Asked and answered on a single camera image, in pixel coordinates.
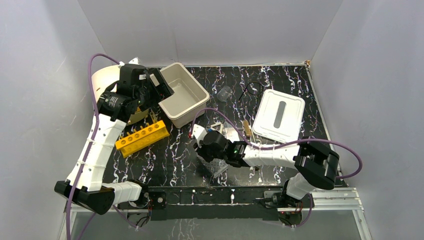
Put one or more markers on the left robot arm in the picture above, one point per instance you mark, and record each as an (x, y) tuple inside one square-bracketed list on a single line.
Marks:
[(84, 186)]

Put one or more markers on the beige plastic bin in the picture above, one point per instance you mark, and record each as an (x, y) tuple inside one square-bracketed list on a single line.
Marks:
[(189, 99)]

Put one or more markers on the clear plastic funnel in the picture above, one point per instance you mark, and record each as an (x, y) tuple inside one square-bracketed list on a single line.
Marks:
[(224, 93)]

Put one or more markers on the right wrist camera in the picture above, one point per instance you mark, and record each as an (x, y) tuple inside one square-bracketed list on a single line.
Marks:
[(197, 134)]

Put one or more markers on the test tube brush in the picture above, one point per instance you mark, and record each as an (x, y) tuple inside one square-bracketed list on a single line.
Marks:
[(246, 128)]

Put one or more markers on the black mounting base rail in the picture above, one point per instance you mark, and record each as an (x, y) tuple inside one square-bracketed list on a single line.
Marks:
[(222, 202)]

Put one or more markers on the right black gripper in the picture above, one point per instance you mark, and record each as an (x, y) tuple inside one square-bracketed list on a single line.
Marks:
[(200, 150)]

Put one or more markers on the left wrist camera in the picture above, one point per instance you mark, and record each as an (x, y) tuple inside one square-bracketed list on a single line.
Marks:
[(134, 61)]

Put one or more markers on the clear acrylic tube rack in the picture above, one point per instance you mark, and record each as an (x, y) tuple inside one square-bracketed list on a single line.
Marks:
[(216, 167)]

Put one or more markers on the white clay triangle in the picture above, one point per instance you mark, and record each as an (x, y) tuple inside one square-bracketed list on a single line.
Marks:
[(218, 126)]

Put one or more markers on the yellow test tube rack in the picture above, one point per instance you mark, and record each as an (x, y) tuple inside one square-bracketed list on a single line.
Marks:
[(142, 138)]

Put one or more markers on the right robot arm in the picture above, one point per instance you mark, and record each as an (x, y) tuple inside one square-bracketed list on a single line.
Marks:
[(316, 163)]

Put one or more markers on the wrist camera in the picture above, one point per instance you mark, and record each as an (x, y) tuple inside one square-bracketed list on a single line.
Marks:
[(197, 134), (134, 61)]

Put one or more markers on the cream and orange cylinder appliance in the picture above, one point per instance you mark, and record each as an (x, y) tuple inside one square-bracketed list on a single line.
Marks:
[(106, 76)]

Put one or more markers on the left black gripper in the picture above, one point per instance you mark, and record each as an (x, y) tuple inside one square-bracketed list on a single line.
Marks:
[(158, 85)]

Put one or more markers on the white bin lid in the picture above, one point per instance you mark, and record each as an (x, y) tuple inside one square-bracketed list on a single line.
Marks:
[(279, 116)]

